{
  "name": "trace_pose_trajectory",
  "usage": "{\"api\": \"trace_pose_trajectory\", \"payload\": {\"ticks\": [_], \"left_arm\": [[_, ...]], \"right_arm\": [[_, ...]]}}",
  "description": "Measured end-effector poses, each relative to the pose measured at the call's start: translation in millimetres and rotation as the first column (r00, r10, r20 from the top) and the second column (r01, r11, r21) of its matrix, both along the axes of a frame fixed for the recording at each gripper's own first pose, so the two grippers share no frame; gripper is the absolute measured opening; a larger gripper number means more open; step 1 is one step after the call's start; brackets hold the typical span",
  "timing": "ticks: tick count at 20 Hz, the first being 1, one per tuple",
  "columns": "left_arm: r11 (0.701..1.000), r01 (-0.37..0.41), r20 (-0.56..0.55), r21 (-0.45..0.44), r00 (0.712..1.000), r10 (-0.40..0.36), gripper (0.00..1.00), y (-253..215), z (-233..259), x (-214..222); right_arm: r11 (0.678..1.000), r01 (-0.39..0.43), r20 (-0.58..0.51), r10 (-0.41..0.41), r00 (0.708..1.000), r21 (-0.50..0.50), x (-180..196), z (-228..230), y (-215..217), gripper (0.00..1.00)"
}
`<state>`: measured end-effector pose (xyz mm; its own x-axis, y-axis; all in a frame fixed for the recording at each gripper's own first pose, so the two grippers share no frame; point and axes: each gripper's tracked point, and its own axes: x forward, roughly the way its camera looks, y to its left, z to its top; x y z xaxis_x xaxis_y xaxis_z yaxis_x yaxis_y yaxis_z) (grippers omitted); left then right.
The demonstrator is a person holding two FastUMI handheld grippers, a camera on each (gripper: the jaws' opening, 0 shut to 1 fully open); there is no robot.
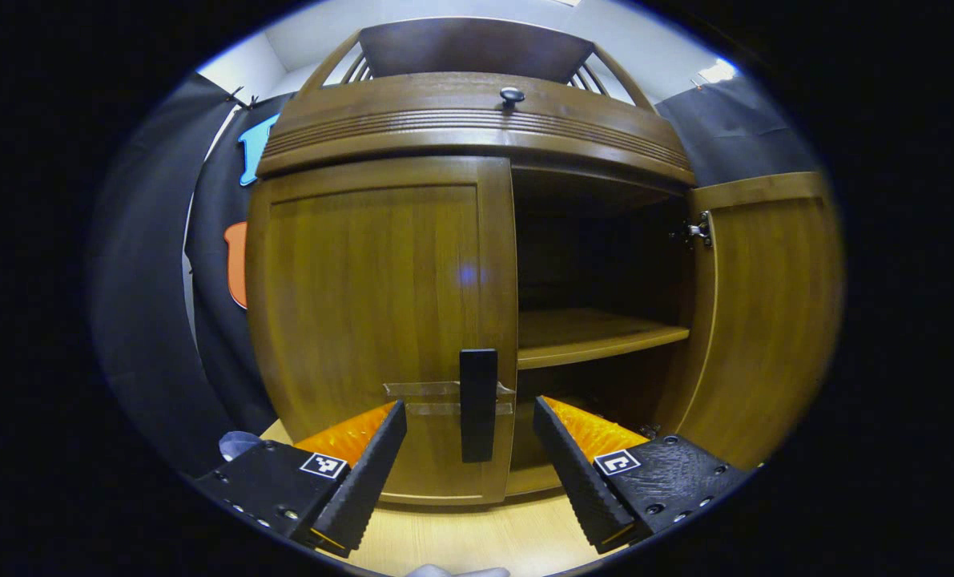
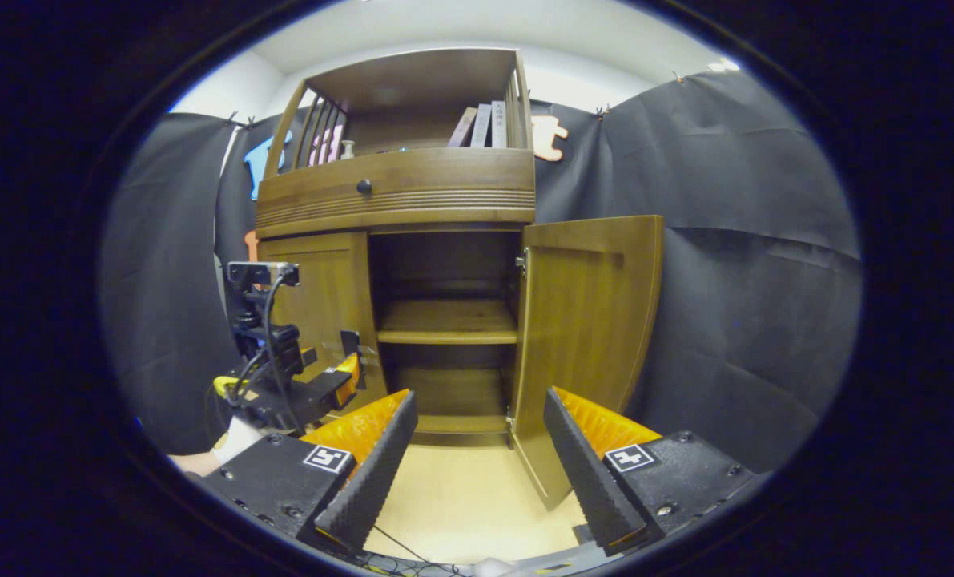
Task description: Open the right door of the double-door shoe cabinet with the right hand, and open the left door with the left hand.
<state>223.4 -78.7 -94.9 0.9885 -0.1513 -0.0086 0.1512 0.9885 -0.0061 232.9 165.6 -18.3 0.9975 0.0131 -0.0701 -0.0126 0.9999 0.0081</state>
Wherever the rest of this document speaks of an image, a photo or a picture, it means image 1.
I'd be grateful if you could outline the black backdrop cloth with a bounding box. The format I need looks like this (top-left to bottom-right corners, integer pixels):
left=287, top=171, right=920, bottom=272
left=91, top=72, right=826, bottom=479

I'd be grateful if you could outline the black door handle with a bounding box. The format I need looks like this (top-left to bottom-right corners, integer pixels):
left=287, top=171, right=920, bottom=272
left=459, top=349, right=499, bottom=464

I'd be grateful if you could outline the wooden double-door shoe cabinet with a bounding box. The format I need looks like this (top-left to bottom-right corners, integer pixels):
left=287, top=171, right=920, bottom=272
left=244, top=16, right=698, bottom=507

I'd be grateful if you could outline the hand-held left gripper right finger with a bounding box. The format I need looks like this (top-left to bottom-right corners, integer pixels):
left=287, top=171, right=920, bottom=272
left=533, top=395, right=754, bottom=555

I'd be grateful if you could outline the wooden shoe cabinet door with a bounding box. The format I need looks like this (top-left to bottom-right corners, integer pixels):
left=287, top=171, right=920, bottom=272
left=246, top=156, right=519, bottom=507
left=654, top=171, right=846, bottom=470

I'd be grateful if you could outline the wooden cabinet drawer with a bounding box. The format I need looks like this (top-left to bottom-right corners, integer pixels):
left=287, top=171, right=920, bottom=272
left=256, top=72, right=698, bottom=187

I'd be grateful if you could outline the penguin plush toy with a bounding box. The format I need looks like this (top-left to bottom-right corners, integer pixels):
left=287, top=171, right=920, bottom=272
left=219, top=430, right=266, bottom=463

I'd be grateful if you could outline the ceiling light panel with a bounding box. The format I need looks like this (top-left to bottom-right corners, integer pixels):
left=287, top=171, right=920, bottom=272
left=697, top=58, right=738, bottom=85

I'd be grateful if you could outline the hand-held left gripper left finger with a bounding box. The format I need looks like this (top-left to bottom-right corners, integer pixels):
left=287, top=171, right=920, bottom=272
left=192, top=399, right=409, bottom=559

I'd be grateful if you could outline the metal door hinge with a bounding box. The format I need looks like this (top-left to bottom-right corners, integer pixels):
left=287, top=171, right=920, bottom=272
left=669, top=210, right=714, bottom=250

